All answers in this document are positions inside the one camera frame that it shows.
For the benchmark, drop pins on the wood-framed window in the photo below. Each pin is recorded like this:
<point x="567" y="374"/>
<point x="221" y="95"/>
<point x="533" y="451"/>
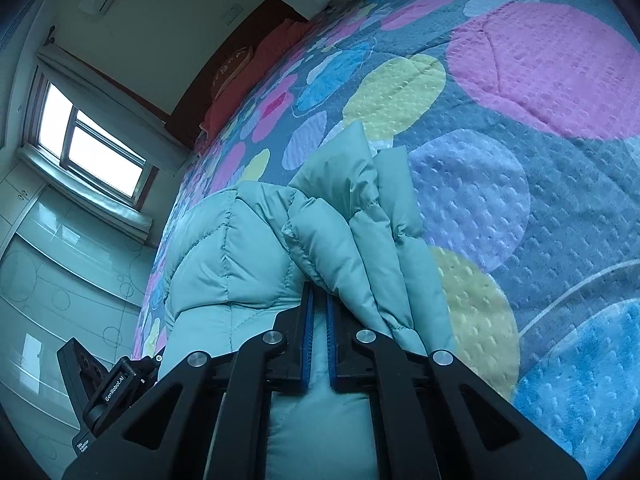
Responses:
<point x="100" y="155"/>

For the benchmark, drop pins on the wardrobe with circle-patterned doors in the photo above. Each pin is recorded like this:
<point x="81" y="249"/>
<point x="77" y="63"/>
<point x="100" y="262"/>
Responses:
<point x="50" y="285"/>

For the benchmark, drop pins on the white wall switch plate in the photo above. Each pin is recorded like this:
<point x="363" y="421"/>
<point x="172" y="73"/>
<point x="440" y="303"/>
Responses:
<point x="232" y="13"/>

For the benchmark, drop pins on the circle-patterned bedspread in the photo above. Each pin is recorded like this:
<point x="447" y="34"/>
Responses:
<point x="525" y="160"/>

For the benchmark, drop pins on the brown printed cushion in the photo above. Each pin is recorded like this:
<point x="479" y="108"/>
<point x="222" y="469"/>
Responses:
<point x="230" y="70"/>

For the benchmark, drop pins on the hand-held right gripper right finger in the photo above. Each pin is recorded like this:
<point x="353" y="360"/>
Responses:
<point x="331" y="345"/>

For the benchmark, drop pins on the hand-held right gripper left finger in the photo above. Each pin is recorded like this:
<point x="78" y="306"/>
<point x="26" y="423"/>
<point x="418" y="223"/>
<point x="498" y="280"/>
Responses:
<point x="309" y="340"/>

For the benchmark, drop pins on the red pillow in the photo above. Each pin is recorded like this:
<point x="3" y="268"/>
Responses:
<point x="270" y="45"/>

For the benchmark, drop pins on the dark wooden headboard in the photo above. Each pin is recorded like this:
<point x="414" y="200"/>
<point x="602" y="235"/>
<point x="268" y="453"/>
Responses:
<point x="192" y="107"/>

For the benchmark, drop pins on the teal quilted down jacket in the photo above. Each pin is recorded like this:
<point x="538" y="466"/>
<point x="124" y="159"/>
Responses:
<point x="225" y="260"/>

